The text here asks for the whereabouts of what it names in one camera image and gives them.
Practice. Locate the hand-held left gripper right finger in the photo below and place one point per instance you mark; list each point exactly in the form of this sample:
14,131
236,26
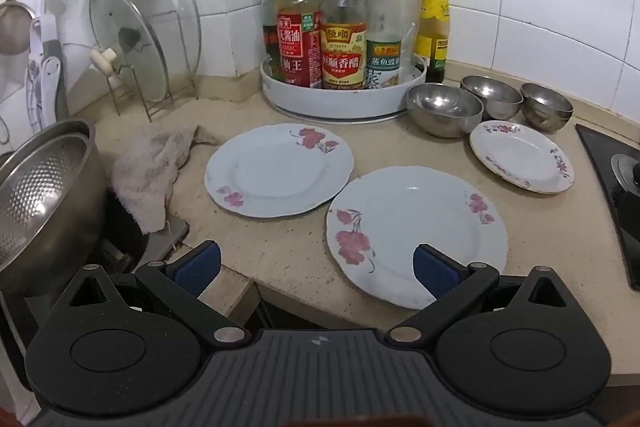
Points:
436,274

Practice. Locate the white kitchen tool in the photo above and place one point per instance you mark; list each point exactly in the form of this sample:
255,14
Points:
40,57

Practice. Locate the large glass pot lid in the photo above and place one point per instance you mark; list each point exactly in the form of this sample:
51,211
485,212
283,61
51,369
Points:
175,7

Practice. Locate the black knob glass pot lid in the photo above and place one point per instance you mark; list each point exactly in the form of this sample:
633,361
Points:
125,39

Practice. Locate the purple label sauce bottle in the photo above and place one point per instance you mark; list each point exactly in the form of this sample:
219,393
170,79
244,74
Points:
383,32

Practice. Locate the red label soy sauce bottle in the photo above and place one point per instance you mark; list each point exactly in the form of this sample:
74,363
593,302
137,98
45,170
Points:
299,42

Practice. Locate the beige dish cloth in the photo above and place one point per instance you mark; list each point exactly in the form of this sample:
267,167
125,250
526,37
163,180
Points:
145,172

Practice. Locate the perforated steel basin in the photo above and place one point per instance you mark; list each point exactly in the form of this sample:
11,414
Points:
45,197

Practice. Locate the white rotating condiment rack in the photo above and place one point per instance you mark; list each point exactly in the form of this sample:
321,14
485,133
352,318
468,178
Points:
340,104

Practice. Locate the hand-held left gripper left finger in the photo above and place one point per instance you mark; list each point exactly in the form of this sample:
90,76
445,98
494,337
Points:
196,268

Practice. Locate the large floral white plate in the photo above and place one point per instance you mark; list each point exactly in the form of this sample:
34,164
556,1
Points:
415,227
275,169

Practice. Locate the black glass gas stove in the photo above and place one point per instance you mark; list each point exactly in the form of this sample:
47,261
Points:
612,187

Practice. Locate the small floral white plate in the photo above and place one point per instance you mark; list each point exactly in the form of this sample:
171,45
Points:
520,154

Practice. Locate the yellow label green oil bottle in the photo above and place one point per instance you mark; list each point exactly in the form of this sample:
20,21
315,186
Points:
433,17

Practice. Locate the cream pot lid knob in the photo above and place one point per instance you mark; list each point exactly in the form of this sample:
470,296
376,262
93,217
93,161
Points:
104,59

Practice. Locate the yellow cap vinegar bottle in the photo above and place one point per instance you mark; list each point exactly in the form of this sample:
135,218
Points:
344,52

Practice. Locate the stainless steel bowl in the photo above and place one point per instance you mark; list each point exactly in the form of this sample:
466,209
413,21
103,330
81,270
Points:
547,104
442,109
492,94

